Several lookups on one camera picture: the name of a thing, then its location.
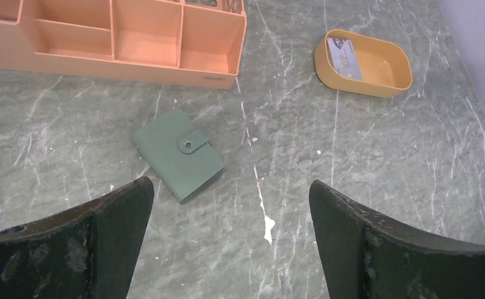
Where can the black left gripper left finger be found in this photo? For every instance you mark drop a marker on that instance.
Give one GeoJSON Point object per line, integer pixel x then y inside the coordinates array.
{"type": "Point", "coordinates": [87, 251]}

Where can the green leather card holder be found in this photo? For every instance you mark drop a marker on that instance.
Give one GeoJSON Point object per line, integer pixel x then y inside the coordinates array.
{"type": "Point", "coordinates": [178, 152]}

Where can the yellow oval tray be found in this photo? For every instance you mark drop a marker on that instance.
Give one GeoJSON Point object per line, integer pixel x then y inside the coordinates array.
{"type": "Point", "coordinates": [385, 67]}

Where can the grey credit card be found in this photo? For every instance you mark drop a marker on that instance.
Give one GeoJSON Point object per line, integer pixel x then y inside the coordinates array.
{"type": "Point", "coordinates": [343, 58]}

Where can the orange plastic desk organizer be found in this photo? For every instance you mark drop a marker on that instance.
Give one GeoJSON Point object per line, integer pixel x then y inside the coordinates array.
{"type": "Point", "coordinates": [174, 42]}

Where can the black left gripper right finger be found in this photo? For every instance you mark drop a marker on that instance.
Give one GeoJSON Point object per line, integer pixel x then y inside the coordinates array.
{"type": "Point", "coordinates": [366, 254]}

